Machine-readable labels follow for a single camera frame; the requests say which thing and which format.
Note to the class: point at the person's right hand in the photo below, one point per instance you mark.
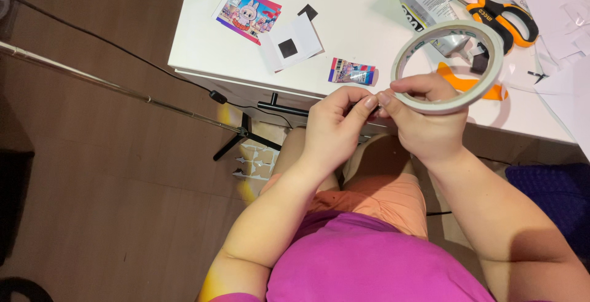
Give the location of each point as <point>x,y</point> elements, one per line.
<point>426,124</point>

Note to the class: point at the person's left hand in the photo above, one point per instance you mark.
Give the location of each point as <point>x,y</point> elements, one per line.
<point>328,129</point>

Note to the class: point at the small dark piece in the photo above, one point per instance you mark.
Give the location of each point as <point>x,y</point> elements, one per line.
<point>371,109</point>

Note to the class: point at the white double-sided tape roll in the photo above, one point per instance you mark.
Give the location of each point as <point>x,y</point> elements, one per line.
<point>454,60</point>

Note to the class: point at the orange plastic tool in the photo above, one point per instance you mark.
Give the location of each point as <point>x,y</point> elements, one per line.
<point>463,83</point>

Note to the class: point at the white cut-out paper scrap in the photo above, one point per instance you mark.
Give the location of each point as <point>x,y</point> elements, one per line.
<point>256,160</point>

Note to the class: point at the orange shorts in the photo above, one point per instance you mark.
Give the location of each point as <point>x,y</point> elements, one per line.
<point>382,200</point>

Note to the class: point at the white paper with black square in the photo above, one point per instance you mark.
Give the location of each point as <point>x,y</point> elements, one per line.
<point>295,42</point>

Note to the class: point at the silver white glue tube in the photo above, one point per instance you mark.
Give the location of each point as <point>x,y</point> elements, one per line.
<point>426,9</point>

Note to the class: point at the small black square piece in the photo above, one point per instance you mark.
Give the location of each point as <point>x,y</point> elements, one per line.
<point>308,12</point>

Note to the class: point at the orange black scissors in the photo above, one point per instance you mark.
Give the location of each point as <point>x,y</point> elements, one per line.
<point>495,13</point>

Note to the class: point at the pink shirt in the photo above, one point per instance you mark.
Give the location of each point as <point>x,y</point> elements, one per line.
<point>368,260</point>

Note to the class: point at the colourful cartoon printed card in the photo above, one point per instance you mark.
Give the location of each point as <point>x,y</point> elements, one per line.
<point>248,14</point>

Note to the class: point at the blue cushion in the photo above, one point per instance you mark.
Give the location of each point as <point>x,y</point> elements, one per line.
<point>555,205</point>

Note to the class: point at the heap of white paper sheets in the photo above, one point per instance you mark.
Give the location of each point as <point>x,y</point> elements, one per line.
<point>560,39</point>

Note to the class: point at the metal tripod pole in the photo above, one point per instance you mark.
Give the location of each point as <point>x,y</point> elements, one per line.
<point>115,90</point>

